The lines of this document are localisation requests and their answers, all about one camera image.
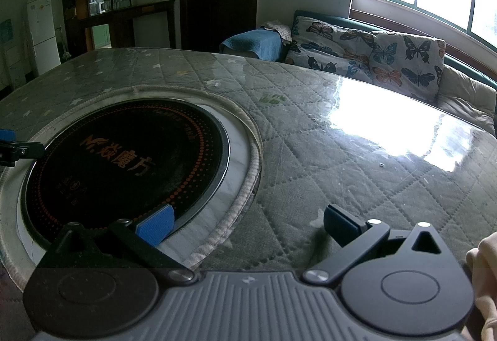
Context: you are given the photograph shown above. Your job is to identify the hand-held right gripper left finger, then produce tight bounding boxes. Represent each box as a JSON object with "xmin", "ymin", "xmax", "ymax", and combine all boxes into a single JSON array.
[{"xmin": 39, "ymin": 204, "xmax": 197, "ymax": 284}]

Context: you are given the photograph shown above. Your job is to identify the blue towel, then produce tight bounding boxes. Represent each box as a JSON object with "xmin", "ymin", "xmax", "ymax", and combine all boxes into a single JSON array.
[{"xmin": 219, "ymin": 28, "xmax": 288, "ymax": 62}]

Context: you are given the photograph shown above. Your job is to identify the butterfly print pillows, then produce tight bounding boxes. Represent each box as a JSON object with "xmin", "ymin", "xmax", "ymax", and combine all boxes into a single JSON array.
[{"xmin": 293, "ymin": 10, "xmax": 497, "ymax": 137}]

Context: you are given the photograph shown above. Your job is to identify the grey quilted star table cover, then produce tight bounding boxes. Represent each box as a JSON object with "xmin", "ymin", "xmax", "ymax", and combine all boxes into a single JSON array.
[{"xmin": 0, "ymin": 47, "xmax": 497, "ymax": 287}]

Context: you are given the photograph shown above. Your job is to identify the black round induction cooktop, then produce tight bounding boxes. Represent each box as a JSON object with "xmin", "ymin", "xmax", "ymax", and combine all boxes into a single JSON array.
[{"xmin": 21, "ymin": 99, "xmax": 230, "ymax": 248}]

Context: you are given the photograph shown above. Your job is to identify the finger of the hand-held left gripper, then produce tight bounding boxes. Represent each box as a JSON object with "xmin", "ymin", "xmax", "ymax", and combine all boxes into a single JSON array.
[{"xmin": 0, "ymin": 128, "xmax": 46, "ymax": 167}]

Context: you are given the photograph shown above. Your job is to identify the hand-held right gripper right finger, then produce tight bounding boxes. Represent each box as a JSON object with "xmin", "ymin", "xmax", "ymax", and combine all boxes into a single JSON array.
[{"xmin": 302, "ymin": 205, "xmax": 455, "ymax": 284}]

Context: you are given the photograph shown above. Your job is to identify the cream knit garment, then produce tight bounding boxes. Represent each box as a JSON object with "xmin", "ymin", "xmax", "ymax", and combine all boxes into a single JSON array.
[{"xmin": 465, "ymin": 230, "xmax": 497, "ymax": 341}]

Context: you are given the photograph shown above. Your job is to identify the beige cushion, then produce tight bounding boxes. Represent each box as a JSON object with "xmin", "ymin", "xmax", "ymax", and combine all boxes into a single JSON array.
[{"xmin": 437, "ymin": 64, "xmax": 497, "ymax": 136}]

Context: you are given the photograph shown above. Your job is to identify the white mop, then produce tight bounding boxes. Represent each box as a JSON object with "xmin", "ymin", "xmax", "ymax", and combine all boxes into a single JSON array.
[{"xmin": 56, "ymin": 26, "xmax": 73, "ymax": 60}]

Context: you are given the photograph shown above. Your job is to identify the white refrigerator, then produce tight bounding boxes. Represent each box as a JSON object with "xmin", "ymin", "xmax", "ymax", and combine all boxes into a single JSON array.
[{"xmin": 26, "ymin": 0, "xmax": 62, "ymax": 77}]

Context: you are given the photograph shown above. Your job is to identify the dark wooden console table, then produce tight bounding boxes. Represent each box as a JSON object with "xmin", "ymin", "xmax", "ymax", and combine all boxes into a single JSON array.
[{"xmin": 80, "ymin": 0, "xmax": 177, "ymax": 51}]

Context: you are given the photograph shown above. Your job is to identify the beige cloth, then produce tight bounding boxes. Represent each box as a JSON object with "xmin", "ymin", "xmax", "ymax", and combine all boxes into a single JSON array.
[{"xmin": 261, "ymin": 20, "xmax": 292, "ymax": 44}]

